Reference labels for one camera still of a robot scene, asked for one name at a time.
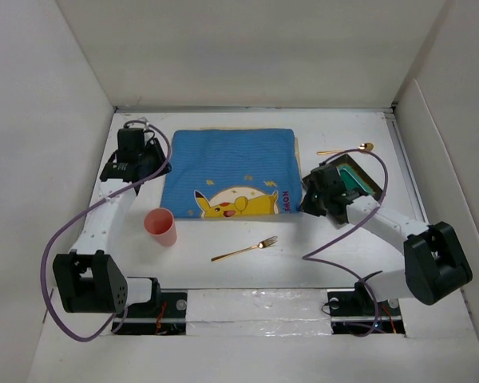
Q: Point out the blue cartoon placemat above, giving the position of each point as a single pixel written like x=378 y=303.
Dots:
x=232 y=173

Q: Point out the gold spoon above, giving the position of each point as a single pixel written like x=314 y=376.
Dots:
x=364 y=147

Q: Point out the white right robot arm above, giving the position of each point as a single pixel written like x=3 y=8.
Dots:
x=435 y=264

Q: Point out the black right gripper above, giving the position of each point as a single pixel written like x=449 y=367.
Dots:
x=307 y=207

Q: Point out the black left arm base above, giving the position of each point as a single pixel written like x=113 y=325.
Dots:
x=166 y=317

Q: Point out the pink plastic cup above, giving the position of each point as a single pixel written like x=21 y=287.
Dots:
x=160 y=224

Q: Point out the green square plate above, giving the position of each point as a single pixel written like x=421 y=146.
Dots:
x=354 y=176

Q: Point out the gold fork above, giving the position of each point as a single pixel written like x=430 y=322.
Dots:
x=259 y=246

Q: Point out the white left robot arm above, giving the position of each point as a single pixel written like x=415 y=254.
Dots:
x=87 y=277

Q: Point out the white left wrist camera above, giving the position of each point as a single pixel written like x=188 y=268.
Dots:
x=137 y=123

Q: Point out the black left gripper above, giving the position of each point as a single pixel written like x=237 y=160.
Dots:
x=152 y=146

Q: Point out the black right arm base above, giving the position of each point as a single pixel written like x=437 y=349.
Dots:
x=351 y=314

